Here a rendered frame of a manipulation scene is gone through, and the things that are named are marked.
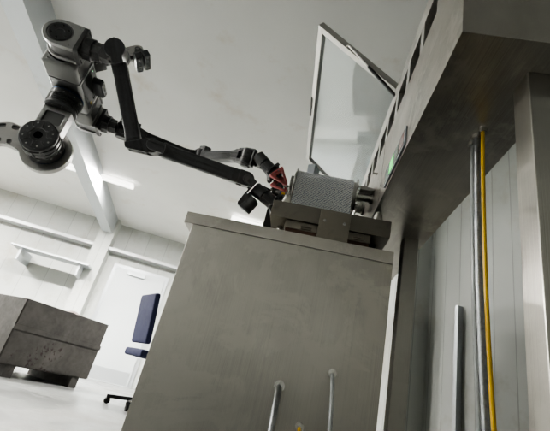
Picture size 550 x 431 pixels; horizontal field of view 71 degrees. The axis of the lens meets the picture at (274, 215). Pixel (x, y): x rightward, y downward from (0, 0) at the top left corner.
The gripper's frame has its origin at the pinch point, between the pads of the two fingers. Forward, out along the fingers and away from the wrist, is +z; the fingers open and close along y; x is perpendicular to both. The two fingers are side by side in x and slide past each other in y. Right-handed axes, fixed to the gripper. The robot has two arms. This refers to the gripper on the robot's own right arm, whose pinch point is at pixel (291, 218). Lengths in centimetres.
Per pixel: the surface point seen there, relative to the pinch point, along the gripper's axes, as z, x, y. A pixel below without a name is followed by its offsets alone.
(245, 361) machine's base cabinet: 27, -50, 26
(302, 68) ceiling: -121, 153, -110
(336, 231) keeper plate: 20.5, -1.7, 21.9
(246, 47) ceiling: -163, 128, -95
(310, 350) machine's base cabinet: 38, -36, 26
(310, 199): 0.4, 11.2, 0.3
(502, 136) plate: 41, 32, 56
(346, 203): 11.9, 19.7, 0.2
